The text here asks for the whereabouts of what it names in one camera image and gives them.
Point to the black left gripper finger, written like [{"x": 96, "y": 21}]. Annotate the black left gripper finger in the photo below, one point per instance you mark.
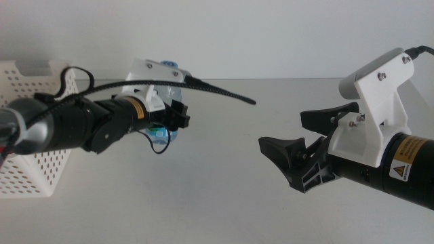
[{"x": 178, "y": 118}]

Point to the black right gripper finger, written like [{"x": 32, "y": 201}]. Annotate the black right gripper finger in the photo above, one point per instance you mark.
[
  {"x": 281, "y": 149},
  {"x": 322, "y": 118}
]

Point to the small clear water bottle blue cap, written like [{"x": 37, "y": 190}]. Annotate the small clear water bottle blue cap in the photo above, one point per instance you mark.
[{"x": 157, "y": 133}]

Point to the white perforated plastic basket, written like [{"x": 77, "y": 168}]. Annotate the white perforated plastic basket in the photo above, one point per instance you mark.
[{"x": 34, "y": 176}]

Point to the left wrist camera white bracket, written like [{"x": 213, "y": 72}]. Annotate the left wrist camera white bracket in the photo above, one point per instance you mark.
[{"x": 146, "y": 72}]

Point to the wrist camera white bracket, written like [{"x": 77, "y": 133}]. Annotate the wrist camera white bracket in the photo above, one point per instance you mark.
[
  {"x": 146, "y": 72},
  {"x": 376, "y": 101}
]

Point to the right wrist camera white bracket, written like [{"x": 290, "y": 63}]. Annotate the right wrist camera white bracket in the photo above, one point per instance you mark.
[{"x": 376, "y": 101}]

